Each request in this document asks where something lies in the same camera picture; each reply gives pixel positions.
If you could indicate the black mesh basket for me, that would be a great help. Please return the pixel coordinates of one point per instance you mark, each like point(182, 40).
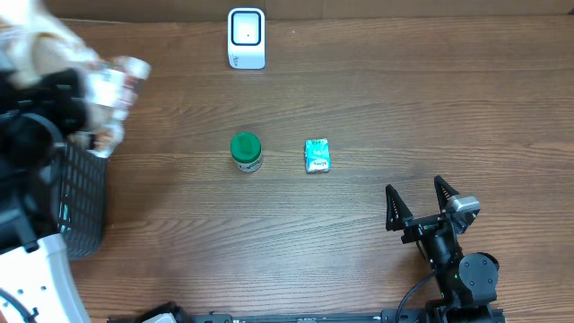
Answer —
point(81, 216)

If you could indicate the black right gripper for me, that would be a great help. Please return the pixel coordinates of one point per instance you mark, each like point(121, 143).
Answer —
point(400, 217)

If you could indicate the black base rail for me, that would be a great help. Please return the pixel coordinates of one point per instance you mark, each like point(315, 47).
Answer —
point(171, 312)

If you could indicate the white barcode scanner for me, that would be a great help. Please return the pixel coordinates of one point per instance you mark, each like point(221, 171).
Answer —
point(246, 38)

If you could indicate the brown mushroom snack bag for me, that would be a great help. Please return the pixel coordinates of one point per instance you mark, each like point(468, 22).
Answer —
point(37, 44)

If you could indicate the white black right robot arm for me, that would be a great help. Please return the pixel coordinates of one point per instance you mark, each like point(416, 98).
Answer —
point(467, 283)

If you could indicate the green lid jar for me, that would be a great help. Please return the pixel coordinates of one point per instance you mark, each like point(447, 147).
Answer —
point(246, 151)

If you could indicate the small teal tissue pack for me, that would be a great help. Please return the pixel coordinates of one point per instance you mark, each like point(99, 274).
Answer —
point(317, 155)

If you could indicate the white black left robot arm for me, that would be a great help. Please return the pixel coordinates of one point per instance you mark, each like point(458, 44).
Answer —
point(36, 280)

